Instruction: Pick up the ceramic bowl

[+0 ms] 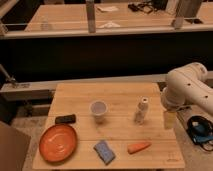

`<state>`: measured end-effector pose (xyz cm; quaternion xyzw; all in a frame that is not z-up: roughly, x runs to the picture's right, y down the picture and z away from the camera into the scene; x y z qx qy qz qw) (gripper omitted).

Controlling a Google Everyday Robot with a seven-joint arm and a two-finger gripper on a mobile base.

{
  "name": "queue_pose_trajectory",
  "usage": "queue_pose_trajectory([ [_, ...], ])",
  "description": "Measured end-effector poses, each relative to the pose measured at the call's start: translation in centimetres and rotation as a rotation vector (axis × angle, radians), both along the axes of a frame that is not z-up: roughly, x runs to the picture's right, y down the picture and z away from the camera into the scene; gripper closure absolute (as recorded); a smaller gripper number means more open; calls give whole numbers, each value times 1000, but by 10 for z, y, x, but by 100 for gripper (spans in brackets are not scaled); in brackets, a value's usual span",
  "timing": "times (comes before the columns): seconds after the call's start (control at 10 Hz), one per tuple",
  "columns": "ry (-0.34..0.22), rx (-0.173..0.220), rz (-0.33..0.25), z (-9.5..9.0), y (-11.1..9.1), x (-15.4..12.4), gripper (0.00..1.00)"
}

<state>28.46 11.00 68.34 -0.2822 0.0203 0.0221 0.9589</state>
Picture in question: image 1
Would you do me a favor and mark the orange ceramic bowl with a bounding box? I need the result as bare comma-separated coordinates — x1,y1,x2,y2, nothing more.
39,124,78,162

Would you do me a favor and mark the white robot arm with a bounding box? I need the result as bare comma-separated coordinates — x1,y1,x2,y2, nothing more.
161,62,213,129

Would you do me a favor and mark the white plastic bottle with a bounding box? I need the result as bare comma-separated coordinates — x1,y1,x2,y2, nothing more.
134,97,149,124

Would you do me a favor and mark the orange carrot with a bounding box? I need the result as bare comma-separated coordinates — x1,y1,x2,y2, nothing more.
127,142,151,154

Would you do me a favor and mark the white paper cup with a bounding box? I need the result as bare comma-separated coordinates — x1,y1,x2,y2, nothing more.
90,101,107,123

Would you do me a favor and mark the blue sponge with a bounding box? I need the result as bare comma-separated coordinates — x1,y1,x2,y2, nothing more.
94,140,115,165

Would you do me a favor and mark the black rectangular remote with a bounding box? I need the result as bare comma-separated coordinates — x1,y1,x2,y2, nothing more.
55,114,76,124

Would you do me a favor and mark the crumpled white tissue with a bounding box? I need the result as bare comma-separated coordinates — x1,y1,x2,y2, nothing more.
99,21,121,28

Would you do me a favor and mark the white paper sheet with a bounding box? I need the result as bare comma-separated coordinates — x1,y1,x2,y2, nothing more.
97,6,119,12

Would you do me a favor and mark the clear water bottle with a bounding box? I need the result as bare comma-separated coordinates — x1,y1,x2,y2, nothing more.
40,17,49,31

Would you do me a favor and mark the brown cardboard box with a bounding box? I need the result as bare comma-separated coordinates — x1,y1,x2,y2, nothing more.
0,121,31,171

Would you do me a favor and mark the grey metal post right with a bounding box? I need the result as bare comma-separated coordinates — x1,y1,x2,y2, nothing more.
171,0,203,29

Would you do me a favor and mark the grey metal post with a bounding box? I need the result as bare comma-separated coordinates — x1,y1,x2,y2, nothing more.
171,0,203,29
86,0,96,33

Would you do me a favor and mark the black cables pile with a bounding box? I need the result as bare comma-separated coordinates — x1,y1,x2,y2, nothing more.
127,0,156,14

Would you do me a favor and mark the metal clamp bracket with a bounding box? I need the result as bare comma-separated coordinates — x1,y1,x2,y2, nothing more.
0,64,30,90

